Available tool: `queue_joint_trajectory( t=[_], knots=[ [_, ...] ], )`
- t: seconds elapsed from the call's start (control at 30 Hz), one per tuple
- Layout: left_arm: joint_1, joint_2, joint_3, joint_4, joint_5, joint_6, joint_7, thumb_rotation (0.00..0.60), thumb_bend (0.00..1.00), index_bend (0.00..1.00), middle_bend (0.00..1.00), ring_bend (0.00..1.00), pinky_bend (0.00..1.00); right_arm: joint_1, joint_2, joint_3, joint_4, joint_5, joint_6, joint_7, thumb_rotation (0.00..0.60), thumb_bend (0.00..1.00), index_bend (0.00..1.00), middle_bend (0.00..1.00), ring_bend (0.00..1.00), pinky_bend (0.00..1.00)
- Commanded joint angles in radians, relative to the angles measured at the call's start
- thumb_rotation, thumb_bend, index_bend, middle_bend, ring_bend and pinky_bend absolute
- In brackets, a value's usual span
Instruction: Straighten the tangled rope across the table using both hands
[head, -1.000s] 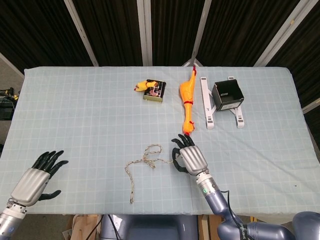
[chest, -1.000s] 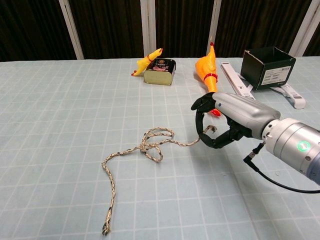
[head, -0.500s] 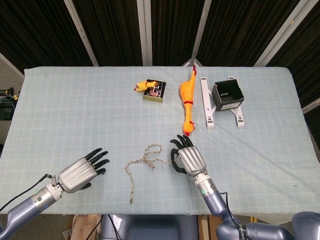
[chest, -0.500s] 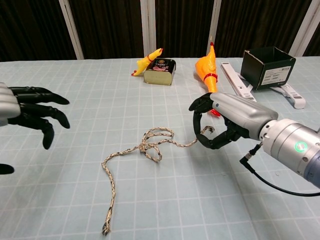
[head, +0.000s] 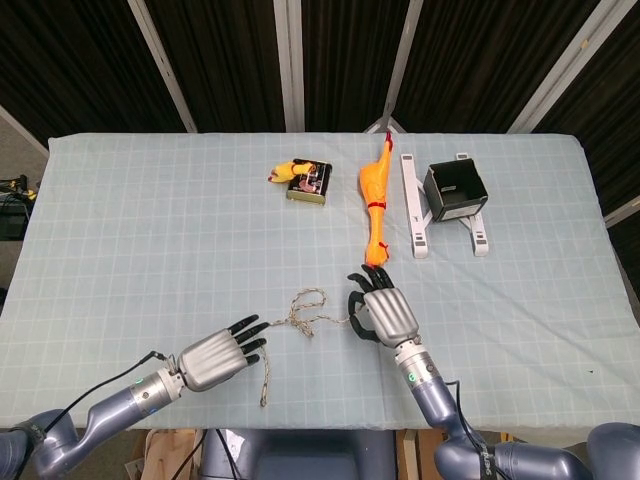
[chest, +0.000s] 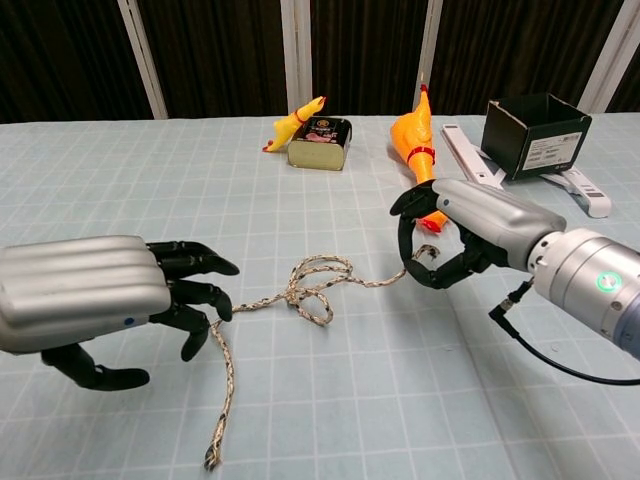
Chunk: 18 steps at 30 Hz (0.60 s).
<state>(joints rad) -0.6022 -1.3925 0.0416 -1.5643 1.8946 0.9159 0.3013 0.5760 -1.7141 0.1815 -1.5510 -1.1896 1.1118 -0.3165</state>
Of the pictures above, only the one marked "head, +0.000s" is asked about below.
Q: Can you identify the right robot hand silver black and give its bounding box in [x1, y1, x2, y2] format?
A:
[346, 264, 421, 349]

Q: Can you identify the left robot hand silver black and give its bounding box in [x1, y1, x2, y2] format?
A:
[176, 313, 271, 393]

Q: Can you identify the beige braided rope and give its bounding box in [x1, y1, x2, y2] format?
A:
[258, 288, 361, 408]

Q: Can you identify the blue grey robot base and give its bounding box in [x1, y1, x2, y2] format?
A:
[199, 428, 399, 480]

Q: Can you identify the white folding laptop stand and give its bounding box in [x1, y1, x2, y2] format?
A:
[399, 152, 492, 260]

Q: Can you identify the light wooden board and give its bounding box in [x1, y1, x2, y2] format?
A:
[124, 428, 206, 480]

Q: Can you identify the open black cardboard box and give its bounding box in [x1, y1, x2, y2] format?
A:
[422, 157, 489, 224]

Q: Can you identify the large orange rubber chicken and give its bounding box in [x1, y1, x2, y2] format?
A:
[358, 131, 396, 271]

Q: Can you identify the brown cardboard box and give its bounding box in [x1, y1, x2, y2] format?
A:
[417, 428, 447, 480]

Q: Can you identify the narrow wooden strip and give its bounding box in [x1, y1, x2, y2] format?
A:
[397, 429, 419, 480]

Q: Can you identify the light blue checked tablecloth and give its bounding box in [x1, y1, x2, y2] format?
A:
[0, 131, 640, 442]

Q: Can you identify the rectangular luncheon meat tin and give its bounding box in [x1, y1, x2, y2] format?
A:
[286, 158, 334, 206]

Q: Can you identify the small yellow rubber chicken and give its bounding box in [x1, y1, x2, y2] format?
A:
[267, 159, 311, 185]

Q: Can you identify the black equipment with yellow clamps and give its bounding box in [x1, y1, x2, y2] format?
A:
[0, 173, 41, 241]

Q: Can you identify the dark brown pleated curtain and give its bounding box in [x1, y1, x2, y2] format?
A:
[0, 0, 640, 214]

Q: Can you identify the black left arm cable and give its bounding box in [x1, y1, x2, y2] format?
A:
[42, 351, 180, 432]

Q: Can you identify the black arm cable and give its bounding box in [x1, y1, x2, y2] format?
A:
[444, 379, 489, 454]
[42, 351, 180, 432]

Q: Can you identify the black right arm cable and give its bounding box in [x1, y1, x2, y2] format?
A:
[444, 379, 489, 454]

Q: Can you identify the white metal frame post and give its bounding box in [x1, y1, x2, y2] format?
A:
[602, 194, 640, 229]
[363, 0, 426, 135]
[272, 0, 306, 134]
[507, 0, 632, 135]
[127, 0, 199, 134]

